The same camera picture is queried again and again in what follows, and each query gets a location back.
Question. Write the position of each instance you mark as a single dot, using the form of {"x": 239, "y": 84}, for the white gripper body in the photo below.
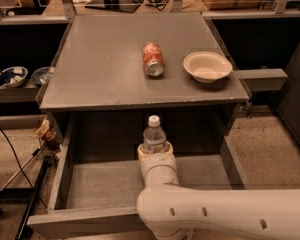
{"x": 157, "y": 163}

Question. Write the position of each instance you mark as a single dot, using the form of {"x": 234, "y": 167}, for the clear plastic tea bottle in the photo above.
{"x": 154, "y": 138}

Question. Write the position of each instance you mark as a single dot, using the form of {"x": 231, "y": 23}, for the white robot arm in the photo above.
{"x": 173, "y": 212}

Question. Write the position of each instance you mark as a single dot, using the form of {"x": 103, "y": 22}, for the open grey top drawer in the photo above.
{"x": 98, "y": 178}

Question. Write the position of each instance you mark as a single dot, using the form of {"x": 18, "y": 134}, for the grey drawer cabinet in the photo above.
{"x": 116, "y": 70}

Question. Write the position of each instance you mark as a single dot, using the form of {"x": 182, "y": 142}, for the red soda can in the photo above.
{"x": 153, "y": 62}

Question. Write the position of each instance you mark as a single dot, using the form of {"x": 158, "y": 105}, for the white paper bowl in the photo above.
{"x": 207, "y": 67}

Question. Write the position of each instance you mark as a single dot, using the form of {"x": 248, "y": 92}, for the snack bags on floor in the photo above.
{"x": 46, "y": 133}

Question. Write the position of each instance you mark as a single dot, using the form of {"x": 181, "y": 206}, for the blue bowl on shelf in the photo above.
{"x": 42, "y": 75}

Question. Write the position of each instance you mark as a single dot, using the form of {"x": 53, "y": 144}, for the bowl with small items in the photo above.
{"x": 13, "y": 76}

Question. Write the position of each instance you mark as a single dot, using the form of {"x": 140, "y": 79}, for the black monitor stand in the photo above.
{"x": 126, "y": 6}

